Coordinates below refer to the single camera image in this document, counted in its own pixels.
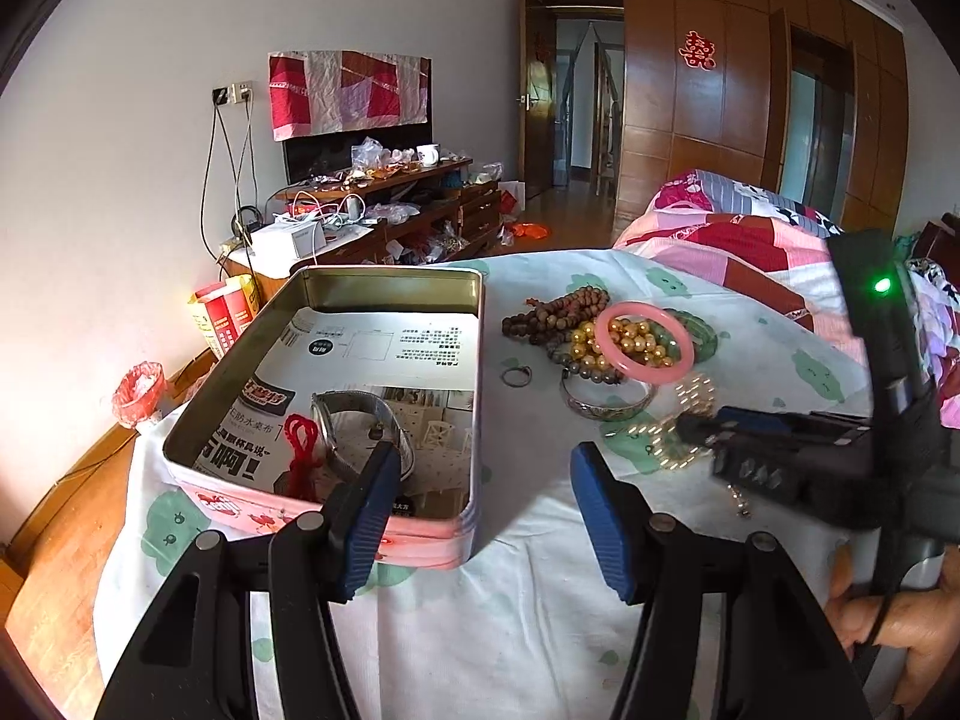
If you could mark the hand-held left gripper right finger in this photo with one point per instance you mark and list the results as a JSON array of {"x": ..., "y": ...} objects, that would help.
[{"x": 600, "y": 517}]

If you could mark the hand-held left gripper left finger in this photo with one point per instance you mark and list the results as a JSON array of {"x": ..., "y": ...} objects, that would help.
[{"x": 367, "y": 525}]

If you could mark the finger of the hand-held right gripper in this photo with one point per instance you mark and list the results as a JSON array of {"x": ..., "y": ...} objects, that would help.
[
  {"x": 757, "y": 420},
  {"x": 757, "y": 469}
]

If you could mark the green jade bangle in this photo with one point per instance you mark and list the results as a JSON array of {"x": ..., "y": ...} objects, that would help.
[{"x": 705, "y": 341}]

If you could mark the silver bangle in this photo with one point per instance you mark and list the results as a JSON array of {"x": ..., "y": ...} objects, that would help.
[{"x": 600, "y": 411}]

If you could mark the pink bangle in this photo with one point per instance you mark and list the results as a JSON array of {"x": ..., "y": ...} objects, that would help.
[{"x": 645, "y": 307}]

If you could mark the pink metal tin box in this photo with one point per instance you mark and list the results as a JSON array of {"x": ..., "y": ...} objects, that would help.
[{"x": 390, "y": 289}]

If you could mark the person's right hand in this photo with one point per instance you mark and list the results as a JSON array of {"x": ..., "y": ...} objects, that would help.
[{"x": 930, "y": 622}]

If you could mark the silver wristwatch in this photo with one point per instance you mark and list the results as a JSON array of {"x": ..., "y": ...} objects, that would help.
[{"x": 326, "y": 435}]

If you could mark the white green printed bedsheet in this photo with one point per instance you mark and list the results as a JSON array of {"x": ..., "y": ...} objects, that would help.
[{"x": 525, "y": 615}]

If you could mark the dark wooden headboard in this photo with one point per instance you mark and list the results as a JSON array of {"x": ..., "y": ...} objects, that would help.
[{"x": 941, "y": 240}]

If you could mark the newspaper box lining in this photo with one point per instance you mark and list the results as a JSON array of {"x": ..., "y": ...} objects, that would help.
[{"x": 375, "y": 345}]

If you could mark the pink patchwork quilt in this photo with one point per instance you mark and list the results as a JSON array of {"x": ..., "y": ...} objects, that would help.
[{"x": 735, "y": 240}]

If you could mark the yellow red carton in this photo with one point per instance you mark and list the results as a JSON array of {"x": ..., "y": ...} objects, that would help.
[{"x": 225, "y": 315}]

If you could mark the bin with red bag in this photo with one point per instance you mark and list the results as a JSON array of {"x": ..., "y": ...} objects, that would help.
[{"x": 139, "y": 397}]

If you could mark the white cardboard box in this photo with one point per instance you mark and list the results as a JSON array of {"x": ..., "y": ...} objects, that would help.
[{"x": 289, "y": 240}]

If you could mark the orange plastic bag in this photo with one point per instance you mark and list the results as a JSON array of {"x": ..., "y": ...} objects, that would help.
[{"x": 529, "y": 229}]

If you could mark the brown wooden wardrobe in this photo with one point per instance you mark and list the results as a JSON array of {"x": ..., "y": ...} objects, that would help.
[{"x": 675, "y": 127}]

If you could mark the wooden television cabinet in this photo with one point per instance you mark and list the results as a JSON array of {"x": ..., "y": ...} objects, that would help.
[{"x": 480, "y": 214}]

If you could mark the white shopping bag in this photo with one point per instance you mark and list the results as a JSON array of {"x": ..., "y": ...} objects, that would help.
[{"x": 511, "y": 199}]

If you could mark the brown wooden door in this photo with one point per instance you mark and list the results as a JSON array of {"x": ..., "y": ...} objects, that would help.
[{"x": 536, "y": 127}]

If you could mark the clear plastic bags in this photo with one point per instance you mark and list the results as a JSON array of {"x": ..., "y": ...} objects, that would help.
[{"x": 366, "y": 154}]

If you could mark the white mug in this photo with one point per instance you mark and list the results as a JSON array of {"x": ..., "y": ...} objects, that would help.
[{"x": 427, "y": 156}]

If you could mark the black television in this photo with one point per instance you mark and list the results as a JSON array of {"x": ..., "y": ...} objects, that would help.
[{"x": 315, "y": 154}]

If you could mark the red paper wall decoration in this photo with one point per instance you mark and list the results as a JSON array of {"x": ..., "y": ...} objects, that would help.
[{"x": 697, "y": 49}]

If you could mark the wall power outlet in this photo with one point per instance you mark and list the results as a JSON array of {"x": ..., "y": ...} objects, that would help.
[{"x": 232, "y": 94}]

